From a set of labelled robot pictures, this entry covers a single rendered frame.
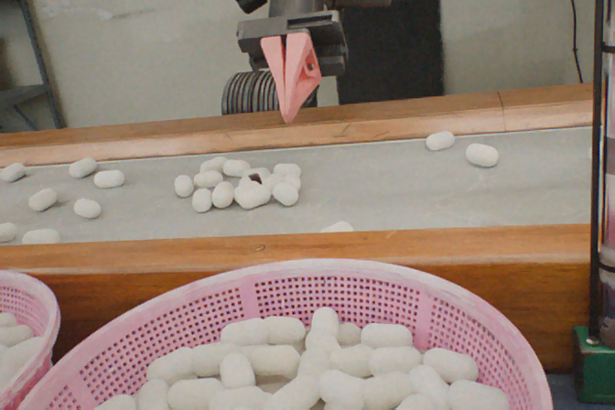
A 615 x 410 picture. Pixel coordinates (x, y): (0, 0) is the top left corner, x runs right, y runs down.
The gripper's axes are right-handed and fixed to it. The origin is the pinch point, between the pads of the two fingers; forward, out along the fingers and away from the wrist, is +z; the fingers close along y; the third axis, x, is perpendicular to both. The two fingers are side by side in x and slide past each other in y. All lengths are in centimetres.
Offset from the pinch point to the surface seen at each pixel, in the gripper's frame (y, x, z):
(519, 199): 20.4, 5.8, 7.5
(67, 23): -149, 136, -162
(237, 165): -8.7, 11.1, -1.4
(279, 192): -1.7, 5.5, 5.6
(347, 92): -25, 164, -130
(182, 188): -13.4, 8.0, 3.1
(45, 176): -37.8, 16.6, -5.2
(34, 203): -30.2, 7.0, 4.4
